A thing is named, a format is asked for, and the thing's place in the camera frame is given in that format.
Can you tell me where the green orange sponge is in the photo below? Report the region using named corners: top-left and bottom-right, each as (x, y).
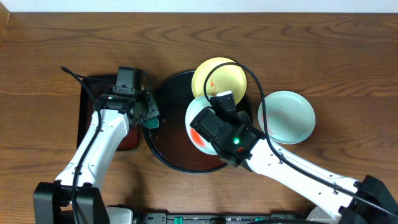
top-left (143, 117), bottom-right (160, 129)

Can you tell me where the light blue plate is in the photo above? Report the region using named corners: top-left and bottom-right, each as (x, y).
top-left (257, 91), bottom-right (316, 144)
top-left (184, 95), bottom-right (220, 156)

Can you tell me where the yellow plate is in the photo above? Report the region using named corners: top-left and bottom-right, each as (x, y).
top-left (192, 57), bottom-right (247, 104)

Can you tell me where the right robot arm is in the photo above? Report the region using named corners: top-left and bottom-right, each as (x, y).
top-left (185, 98), bottom-right (397, 223)

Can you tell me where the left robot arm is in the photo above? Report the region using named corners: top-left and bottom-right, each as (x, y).
top-left (33, 67), bottom-right (159, 223)

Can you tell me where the rectangular black tray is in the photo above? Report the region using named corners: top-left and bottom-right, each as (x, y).
top-left (76, 73), bottom-right (141, 152)

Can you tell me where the round black tray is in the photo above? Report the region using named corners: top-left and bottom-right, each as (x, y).
top-left (142, 69), bottom-right (254, 174)

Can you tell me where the right black cable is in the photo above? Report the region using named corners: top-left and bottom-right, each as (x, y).
top-left (203, 62), bottom-right (398, 218)

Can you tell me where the black cable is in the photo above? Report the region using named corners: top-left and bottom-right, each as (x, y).
top-left (60, 65), bottom-right (153, 224)
top-left (203, 62), bottom-right (398, 218)

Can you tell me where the left black cable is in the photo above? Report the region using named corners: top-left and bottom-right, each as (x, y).
top-left (60, 65), bottom-right (153, 224)

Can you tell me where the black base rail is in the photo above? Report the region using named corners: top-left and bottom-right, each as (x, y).
top-left (141, 212), bottom-right (301, 224)

